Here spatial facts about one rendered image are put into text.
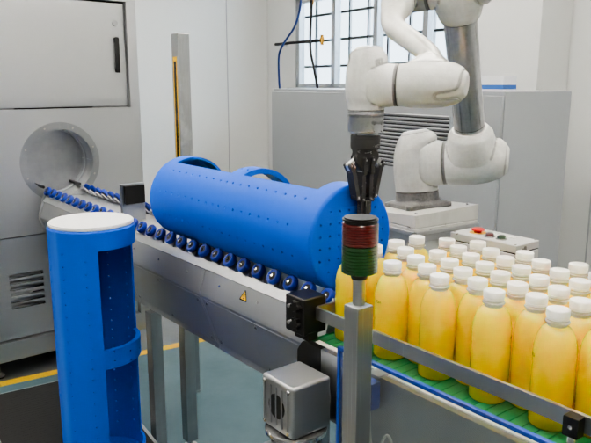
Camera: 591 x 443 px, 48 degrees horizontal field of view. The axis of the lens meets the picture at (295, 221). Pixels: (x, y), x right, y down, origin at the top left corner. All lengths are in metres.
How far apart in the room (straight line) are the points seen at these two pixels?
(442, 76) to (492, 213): 1.86
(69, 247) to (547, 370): 1.52
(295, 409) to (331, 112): 3.10
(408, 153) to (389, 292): 1.00
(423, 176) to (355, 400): 1.25
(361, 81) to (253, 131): 5.89
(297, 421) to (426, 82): 0.81
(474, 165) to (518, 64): 2.27
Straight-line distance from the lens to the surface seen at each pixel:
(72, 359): 2.35
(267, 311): 1.85
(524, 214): 3.55
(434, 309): 1.34
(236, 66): 7.37
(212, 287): 2.08
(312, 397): 1.47
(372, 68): 1.62
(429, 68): 1.61
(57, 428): 2.90
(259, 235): 1.80
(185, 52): 3.05
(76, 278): 2.24
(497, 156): 2.32
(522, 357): 1.29
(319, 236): 1.64
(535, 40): 4.46
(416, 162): 2.35
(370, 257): 1.15
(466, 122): 2.27
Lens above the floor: 1.49
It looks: 12 degrees down
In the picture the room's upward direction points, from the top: straight up
